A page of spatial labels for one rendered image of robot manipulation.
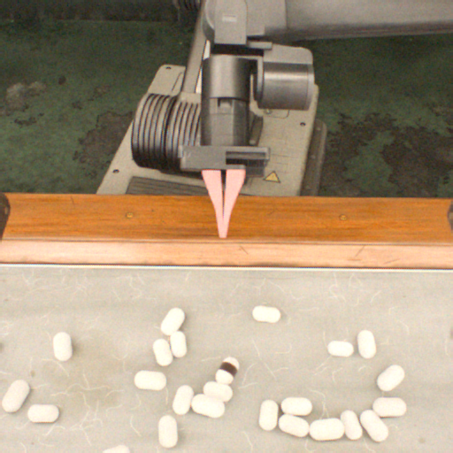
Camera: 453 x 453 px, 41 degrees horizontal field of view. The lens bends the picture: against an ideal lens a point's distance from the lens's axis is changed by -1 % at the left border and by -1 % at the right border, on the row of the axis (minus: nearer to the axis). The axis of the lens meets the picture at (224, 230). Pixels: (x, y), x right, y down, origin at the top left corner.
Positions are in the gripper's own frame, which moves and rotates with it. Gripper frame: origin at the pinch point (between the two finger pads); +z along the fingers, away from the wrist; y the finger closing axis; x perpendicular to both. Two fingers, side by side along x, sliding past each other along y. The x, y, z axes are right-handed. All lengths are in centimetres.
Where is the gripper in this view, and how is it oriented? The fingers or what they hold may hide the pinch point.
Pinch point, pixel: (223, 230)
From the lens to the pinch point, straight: 69.5
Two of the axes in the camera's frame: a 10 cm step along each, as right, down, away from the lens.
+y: 10.0, 0.2, -0.1
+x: 0.1, 0.4, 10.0
